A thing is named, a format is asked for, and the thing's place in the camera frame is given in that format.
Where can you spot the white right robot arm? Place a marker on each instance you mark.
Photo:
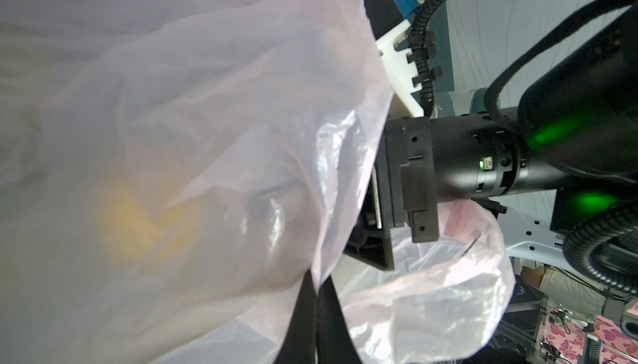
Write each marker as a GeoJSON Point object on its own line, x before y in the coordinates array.
{"type": "Point", "coordinates": [562, 117]}

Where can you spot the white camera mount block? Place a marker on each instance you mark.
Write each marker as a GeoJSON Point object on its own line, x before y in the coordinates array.
{"type": "Point", "coordinates": [390, 24]}

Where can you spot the pink plastic bag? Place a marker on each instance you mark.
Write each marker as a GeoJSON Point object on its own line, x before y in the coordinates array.
{"type": "Point", "coordinates": [269, 112]}

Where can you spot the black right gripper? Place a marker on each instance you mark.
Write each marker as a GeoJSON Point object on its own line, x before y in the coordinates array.
{"type": "Point", "coordinates": [421, 163]}

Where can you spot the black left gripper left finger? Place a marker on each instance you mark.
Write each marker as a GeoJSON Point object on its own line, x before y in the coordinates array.
{"type": "Point", "coordinates": [300, 343]}

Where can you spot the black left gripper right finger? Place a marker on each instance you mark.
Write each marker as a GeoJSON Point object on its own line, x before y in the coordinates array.
{"type": "Point", "coordinates": [334, 343]}

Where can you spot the yellow lemon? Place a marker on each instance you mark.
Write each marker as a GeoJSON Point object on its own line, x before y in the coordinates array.
{"type": "Point", "coordinates": [145, 227]}

